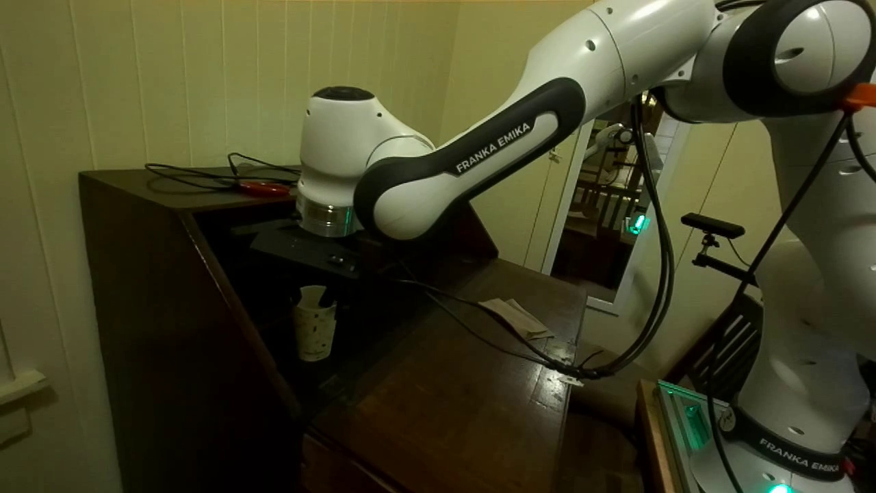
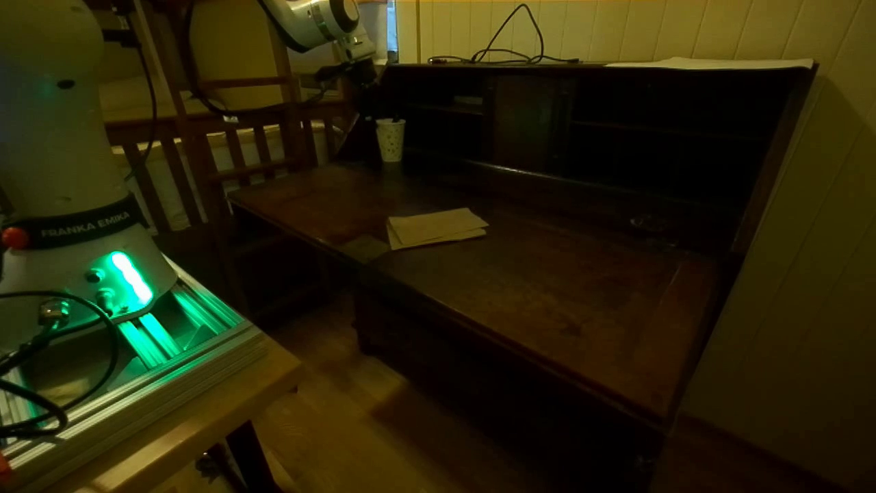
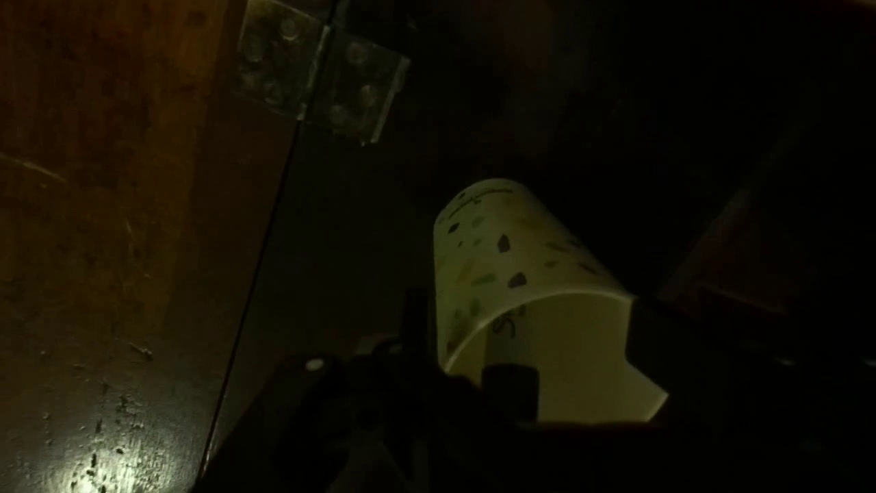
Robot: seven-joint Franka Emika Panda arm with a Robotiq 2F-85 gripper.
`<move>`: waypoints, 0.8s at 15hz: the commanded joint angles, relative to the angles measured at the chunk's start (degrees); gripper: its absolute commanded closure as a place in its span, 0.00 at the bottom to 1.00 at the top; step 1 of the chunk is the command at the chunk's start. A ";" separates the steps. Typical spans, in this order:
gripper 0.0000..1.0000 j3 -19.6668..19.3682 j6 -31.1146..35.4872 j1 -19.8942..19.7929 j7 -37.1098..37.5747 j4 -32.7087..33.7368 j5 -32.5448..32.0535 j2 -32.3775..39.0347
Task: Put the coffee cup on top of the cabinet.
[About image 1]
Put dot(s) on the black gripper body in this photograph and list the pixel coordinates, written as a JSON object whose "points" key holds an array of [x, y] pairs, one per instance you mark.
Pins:
{"points": [[335, 274]]}

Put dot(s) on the white dotted paper cup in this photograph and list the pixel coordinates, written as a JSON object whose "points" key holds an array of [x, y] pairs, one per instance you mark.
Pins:
{"points": [[317, 327]]}

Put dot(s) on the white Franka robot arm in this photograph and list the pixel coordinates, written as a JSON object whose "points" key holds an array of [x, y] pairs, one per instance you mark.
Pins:
{"points": [[475, 155]]}

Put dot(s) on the dark wooden secretary cabinet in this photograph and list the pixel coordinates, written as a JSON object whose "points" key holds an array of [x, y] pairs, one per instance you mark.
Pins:
{"points": [[429, 393]]}

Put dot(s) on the small red object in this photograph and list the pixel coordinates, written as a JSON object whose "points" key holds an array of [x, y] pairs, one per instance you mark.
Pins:
{"points": [[263, 188]]}

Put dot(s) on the folded beige napkin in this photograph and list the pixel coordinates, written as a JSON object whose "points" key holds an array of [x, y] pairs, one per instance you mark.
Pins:
{"points": [[522, 316]]}

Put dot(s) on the dark slatted wooden chair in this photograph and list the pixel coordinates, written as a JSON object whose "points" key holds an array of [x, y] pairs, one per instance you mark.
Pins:
{"points": [[726, 351]]}

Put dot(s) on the wooden slatted furniture frame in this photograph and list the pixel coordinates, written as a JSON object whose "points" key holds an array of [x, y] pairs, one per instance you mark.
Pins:
{"points": [[607, 219]]}

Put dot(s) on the black camera on stand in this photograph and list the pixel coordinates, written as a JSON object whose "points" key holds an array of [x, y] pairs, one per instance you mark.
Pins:
{"points": [[714, 227]]}

